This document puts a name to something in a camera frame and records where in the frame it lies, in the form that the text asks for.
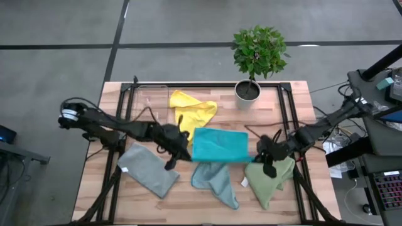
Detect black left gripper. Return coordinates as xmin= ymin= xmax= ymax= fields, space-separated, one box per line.
xmin=149 ymin=124 xmax=193 ymax=172

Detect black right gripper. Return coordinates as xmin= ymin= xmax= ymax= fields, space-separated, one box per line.
xmin=251 ymin=135 xmax=296 ymax=179

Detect light blue teal-edged towel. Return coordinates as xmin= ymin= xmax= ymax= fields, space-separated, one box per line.
xmin=190 ymin=161 xmax=240 ymax=210

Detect teal fluffy microfiber towel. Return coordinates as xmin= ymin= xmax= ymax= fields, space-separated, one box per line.
xmin=191 ymin=127 xmax=255 ymax=163

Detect yellow microfiber towel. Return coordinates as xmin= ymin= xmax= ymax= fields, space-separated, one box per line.
xmin=168 ymin=90 xmax=219 ymax=147

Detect green microfiber towel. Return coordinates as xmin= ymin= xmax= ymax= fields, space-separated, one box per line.
xmin=244 ymin=156 xmax=296 ymax=210

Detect grey microfiber towel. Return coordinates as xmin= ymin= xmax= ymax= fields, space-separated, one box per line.
xmin=117 ymin=143 xmax=180 ymax=199

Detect clear plastic bin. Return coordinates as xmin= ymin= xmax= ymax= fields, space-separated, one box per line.
xmin=133 ymin=83 xmax=173 ymax=126

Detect white papers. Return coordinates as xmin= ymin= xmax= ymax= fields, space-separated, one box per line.
xmin=322 ymin=139 xmax=349 ymax=179

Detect potted green plant white pot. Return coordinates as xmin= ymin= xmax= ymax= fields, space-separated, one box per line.
xmin=231 ymin=24 xmax=291 ymax=110

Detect grey desk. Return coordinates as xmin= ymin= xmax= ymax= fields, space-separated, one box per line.
xmin=347 ymin=68 xmax=402 ymax=158

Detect backlit keyboard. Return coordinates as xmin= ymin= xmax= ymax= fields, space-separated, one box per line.
xmin=370 ymin=170 xmax=402 ymax=212

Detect blue tablet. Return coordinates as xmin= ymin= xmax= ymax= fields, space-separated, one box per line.
xmin=378 ymin=109 xmax=402 ymax=124

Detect small teal box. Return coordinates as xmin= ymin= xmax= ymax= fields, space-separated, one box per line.
xmin=376 ymin=77 xmax=395 ymax=91

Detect black pole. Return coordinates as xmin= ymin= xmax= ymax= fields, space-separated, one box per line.
xmin=359 ymin=43 xmax=402 ymax=82

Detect grey metal side stand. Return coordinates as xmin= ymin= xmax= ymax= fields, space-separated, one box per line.
xmin=0 ymin=141 xmax=51 ymax=166

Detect black computer with blue light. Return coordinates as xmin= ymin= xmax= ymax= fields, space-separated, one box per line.
xmin=0 ymin=124 xmax=17 ymax=145

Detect black aluminium rig frame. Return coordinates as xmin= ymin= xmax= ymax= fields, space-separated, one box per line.
xmin=67 ymin=80 xmax=345 ymax=226

